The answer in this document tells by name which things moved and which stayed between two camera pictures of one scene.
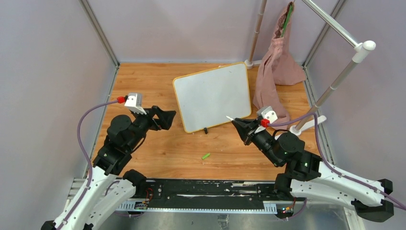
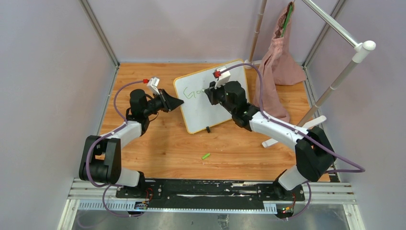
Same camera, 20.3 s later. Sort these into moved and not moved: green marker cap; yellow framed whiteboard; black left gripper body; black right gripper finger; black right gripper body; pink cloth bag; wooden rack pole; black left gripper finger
Moved: black right gripper finger; black left gripper body; black right gripper body; black left gripper finger
Not moved: pink cloth bag; green marker cap; wooden rack pole; yellow framed whiteboard
